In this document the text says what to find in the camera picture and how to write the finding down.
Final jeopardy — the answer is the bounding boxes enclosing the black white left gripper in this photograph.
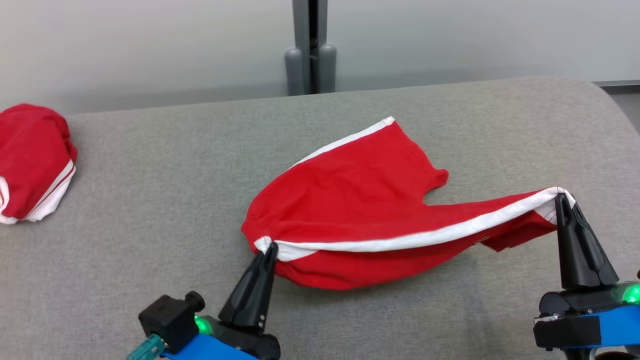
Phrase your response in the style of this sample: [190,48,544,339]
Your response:
[192,243,282,360]

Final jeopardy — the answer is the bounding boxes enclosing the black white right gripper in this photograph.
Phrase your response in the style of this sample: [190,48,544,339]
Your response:
[537,193,640,321]

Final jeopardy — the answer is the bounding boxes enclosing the red shorts with white stripe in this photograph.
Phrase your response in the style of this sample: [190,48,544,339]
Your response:
[241,116,577,291]

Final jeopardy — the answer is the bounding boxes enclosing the red shirt with white sleeves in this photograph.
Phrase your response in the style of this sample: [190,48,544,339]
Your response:
[0,103,79,225]

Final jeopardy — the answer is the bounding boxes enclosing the blue right camera mount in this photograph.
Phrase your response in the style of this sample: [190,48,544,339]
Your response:
[533,304,640,351]

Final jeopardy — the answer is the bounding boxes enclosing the teal left cable connector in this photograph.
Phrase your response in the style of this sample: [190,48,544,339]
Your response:
[126,334,166,360]

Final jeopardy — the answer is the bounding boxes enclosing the grey metal floor rail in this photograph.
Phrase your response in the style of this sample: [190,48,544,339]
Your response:
[591,79,640,89]

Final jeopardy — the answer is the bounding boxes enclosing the grey cylinder post foot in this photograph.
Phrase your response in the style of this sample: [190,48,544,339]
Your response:
[318,43,337,94]
[284,47,305,97]

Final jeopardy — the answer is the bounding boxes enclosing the grey metal partition post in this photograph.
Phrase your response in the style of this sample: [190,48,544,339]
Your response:
[292,0,329,95]

